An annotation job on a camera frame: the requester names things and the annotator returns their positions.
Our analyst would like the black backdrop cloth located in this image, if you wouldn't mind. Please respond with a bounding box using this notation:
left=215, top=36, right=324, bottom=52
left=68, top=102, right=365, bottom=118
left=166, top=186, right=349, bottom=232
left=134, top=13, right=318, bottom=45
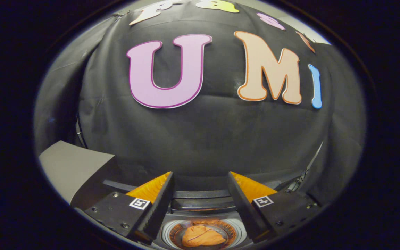
left=33, top=0, right=367, bottom=206

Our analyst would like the dark cabinet with beige door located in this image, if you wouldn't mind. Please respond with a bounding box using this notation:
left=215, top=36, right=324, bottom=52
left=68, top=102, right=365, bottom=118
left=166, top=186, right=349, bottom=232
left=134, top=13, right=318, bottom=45
left=39, top=141, right=131, bottom=209

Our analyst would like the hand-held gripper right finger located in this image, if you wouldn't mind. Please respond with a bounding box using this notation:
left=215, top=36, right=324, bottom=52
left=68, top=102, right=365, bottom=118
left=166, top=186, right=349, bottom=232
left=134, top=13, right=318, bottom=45
left=227, top=171, right=320, bottom=243

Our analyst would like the orange shirt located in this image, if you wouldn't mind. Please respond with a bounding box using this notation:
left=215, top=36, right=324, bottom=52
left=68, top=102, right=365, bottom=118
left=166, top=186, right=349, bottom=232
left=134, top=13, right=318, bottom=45
left=182, top=225, right=227, bottom=248

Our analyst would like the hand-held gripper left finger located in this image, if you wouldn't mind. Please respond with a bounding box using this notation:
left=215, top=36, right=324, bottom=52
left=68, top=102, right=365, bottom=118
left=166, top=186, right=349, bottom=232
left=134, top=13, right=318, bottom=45
left=84, top=171, right=175, bottom=244

